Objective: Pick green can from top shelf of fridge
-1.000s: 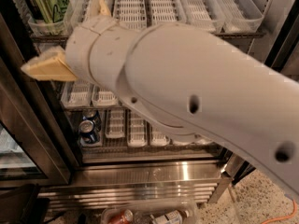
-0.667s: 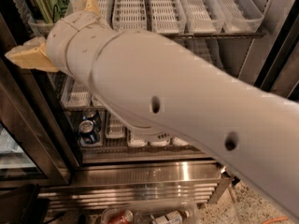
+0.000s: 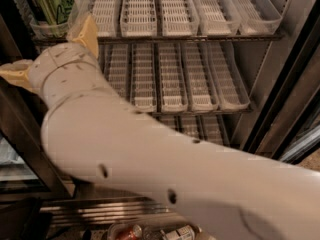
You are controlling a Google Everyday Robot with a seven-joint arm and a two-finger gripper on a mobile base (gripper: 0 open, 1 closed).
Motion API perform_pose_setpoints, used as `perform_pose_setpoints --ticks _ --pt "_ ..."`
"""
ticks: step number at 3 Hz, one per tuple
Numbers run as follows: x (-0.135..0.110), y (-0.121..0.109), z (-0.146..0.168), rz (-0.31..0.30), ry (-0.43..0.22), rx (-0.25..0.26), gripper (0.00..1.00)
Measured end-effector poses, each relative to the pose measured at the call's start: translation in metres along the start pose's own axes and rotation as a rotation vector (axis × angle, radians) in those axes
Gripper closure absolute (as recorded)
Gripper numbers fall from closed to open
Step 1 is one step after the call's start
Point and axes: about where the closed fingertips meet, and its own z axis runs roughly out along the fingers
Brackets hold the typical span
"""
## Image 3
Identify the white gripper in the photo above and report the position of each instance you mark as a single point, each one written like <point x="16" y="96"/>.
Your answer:
<point x="61" y="62"/>

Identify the green drink can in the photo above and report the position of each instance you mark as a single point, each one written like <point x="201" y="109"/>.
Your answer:
<point x="51" y="16"/>

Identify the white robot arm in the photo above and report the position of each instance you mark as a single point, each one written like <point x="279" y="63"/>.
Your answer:
<point x="92" y="134"/>

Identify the top shelf tray one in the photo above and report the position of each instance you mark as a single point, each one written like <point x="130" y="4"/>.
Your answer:
<point x="28" y="16"/>

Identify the top shelf tray two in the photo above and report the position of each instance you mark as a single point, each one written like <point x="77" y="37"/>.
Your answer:
<point x="104" y="12"/>

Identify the top shelf tray three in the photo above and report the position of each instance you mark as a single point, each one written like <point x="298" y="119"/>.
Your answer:
<point x="138" y="18"/>

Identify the top shelf tray four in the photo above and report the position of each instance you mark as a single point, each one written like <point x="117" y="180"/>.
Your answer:
<point x="178" y="18"/>

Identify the top shelf tray five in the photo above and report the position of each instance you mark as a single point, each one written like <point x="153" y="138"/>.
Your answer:
<point x="217" y="17"/>

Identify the top shelf tray six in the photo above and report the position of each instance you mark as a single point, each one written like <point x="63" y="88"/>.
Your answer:
<point x="258" y="17"/>

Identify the fridge glass door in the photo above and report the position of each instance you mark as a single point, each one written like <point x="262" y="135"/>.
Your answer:
<point x="286" y="94"/>

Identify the clear plastic floor bin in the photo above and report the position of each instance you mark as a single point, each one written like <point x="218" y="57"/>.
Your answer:
<point x="152" y="228"/>

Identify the white labelled bottle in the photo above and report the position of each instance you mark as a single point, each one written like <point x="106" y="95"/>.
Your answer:
<point x="186" y="232"/>

